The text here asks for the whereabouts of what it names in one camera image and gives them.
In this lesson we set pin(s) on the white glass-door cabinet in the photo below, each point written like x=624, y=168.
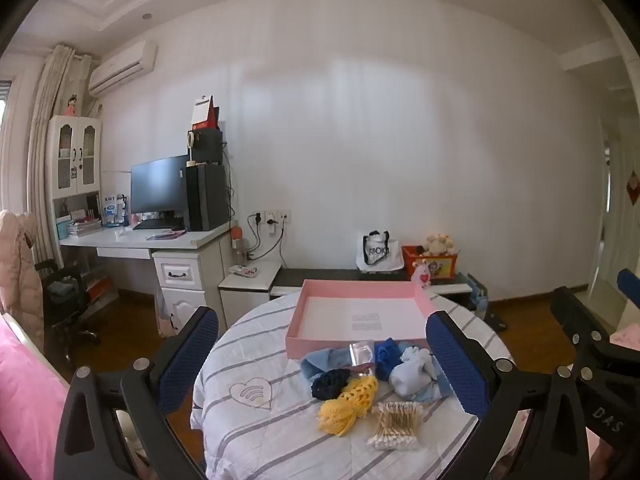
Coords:
x=75, y=160

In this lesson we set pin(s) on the beige curtain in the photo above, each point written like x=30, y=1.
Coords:
x=55, y=110

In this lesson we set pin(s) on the red and white box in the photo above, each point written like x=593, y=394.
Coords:
x=204, y=112

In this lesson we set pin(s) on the royal blue crochet piece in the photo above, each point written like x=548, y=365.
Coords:
x=387, y=355

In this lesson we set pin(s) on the black computer tower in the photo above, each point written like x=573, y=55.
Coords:
x=207, y=197

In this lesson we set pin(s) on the black office chair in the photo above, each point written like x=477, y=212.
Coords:
x=65, y=305

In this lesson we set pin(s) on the low white cabinet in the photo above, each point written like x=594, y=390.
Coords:
x=250, y=285

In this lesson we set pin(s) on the small doll figure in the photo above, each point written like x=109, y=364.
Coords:
x=71, y=106

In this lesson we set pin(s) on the stack of books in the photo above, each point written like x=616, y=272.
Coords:
x=84, y=229

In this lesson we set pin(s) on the black speaker box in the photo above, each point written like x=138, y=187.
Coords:
x=207, y=147

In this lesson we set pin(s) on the orange capped bottle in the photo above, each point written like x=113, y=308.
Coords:
x=237, y=240

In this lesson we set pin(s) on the pink bedding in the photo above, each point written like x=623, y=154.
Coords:
x=25, y=400

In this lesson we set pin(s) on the small printed packet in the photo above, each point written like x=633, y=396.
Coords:
x=244, y=271

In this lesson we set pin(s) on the pink notebook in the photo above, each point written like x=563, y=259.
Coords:
x=167, y=235

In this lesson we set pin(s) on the light blue fleece headband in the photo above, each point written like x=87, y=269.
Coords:
x=320, y=362

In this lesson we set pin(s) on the white baby socks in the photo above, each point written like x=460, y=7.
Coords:
x=410, y=375

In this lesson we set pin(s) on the white desk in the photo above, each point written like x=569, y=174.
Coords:
x=185, y=270

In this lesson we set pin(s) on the clear plastic bag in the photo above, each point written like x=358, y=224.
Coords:
x=362, y=355

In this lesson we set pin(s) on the light blue patterned cloth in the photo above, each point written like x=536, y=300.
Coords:
x=430, y=392

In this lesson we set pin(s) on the white air conditioner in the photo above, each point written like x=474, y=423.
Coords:
x=120, y=67

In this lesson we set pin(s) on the red toy box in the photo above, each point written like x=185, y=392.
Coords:
x=440, y=266

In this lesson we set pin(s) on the cotton swab pack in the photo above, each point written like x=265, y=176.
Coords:
x=395, y=427

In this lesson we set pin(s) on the blue and white carton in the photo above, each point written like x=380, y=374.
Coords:
x=113, y=210

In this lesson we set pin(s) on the navy scrunchie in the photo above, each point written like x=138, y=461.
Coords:
x=330, y=385

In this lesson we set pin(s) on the white door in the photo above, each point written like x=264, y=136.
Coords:
x=617, y=240

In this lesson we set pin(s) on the yellow crochet pouch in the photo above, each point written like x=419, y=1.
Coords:
x=340, y=410

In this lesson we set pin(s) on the white wall sockets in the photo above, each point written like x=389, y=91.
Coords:
x=270, y=216

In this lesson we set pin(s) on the beige plush toy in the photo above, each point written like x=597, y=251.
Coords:
x=439, y=244

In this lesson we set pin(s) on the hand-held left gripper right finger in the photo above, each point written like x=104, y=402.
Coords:
x=457, y=365

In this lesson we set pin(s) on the pink puffer coat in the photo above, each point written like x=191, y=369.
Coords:
x=17, y=270

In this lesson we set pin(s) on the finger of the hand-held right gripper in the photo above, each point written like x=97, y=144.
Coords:
x=575, y=312
x=629, y=286

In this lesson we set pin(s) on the black computer monitor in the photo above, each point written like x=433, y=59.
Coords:
x=157, y=185

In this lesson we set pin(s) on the dark floor plate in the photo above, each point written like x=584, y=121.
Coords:
x=497, y=321

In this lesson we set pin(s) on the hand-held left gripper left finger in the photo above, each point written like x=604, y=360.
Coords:
x=190, y=360

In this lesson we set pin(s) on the white wooden bed frame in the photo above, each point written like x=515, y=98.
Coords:
x=22, y=332

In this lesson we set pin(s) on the white tote bag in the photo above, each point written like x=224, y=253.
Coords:
x=380, y=255

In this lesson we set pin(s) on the pink cardboard box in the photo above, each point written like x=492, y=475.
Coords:
x=325, y=320

